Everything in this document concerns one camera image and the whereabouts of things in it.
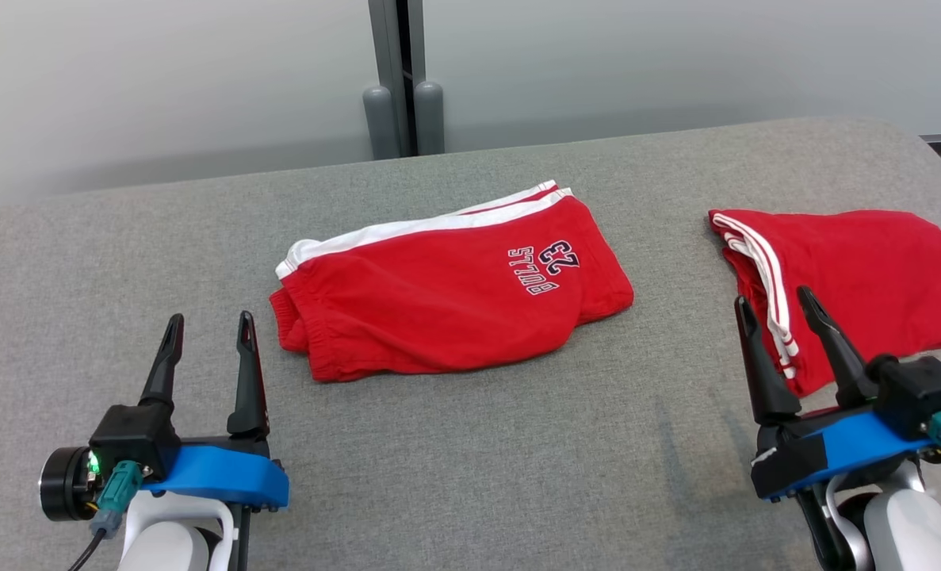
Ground grey rounded post bumper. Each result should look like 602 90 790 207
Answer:
413 80 446 156
361 84 401 161

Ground red shirt with white trim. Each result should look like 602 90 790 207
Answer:
708 209 941 397

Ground grey partition post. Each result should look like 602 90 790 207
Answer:
367 0 427 158

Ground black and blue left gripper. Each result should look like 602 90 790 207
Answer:
138 310 290 512

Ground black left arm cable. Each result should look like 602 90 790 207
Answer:
66 530 108 571

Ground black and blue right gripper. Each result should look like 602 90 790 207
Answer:
734 285 935 502

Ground red shorts with white stripe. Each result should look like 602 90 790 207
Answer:
270 180 636 384

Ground teal left cable connector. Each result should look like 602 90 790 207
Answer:
90 460 144 540

